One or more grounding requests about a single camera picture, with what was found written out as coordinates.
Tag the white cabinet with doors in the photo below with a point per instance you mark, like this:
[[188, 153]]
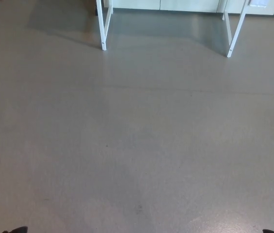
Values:
[[188, 4]]

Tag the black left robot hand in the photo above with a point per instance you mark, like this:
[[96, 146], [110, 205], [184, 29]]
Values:
[[18, 230]]

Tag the white metal frame desk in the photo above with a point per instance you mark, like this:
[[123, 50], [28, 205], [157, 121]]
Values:
[[102, 29]]

